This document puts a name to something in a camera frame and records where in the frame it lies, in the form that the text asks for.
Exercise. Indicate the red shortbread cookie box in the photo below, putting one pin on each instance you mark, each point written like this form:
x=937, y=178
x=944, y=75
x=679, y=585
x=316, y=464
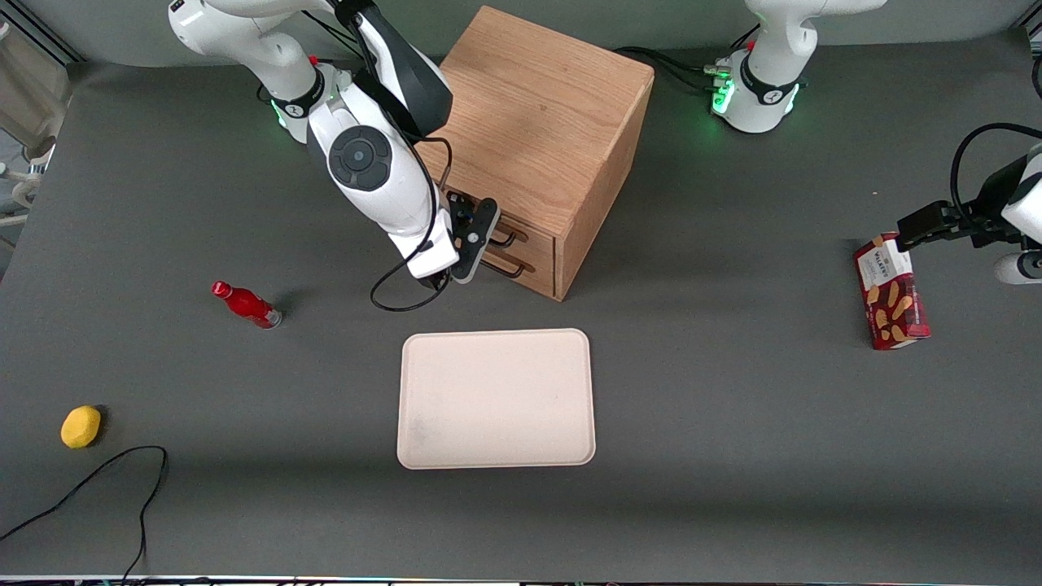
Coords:
x=891, y=301

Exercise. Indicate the oak wooden drawer cabinet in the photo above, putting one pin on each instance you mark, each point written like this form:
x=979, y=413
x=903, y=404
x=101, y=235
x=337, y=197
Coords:
x=537, y=106

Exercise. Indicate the wooden drawer with clean front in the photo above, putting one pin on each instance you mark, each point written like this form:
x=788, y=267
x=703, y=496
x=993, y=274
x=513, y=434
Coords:
x=541, y=278

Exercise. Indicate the aluminium frame rail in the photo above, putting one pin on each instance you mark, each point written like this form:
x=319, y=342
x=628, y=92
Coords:
x=49, y=37

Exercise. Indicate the wooden drawer with scratched front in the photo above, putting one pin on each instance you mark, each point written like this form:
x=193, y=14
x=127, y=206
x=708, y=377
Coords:
x=541, y=244

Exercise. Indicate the small red bottle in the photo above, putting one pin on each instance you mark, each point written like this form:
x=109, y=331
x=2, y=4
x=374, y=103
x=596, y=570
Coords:
x=244, y=303

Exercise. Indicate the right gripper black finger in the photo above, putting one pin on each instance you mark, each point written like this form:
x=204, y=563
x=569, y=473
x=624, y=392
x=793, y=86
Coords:
x=460, y=203

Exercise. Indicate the translucent plastic cover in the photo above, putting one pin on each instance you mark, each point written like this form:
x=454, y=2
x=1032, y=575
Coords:
x=32, y=89

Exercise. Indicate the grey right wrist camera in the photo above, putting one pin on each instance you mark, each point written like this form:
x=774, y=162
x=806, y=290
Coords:
x=476, y=236

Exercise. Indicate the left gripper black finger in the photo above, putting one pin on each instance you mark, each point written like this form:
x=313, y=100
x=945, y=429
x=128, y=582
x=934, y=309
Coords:
x=936, y=221
x=908, y=240

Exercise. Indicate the yellow lemon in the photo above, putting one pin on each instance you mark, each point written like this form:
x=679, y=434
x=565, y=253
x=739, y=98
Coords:
x=80, y=427

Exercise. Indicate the beige rectangular plastic tray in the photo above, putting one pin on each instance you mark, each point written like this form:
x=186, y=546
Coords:
x=496, y=399

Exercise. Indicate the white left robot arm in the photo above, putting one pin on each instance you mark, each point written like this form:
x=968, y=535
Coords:
x=773, y=89

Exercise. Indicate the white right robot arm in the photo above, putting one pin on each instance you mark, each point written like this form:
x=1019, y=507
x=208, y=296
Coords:
x=383, y=179

